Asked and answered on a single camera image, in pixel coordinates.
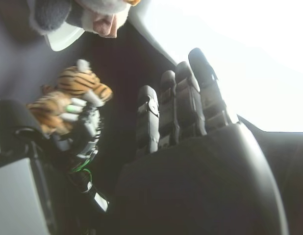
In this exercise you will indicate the orange striped tiger plush toy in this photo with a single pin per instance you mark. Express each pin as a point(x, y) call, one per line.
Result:
point(75, 83)

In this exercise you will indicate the grey white penguin plush toy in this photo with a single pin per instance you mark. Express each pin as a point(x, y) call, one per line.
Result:
point(51, 17)

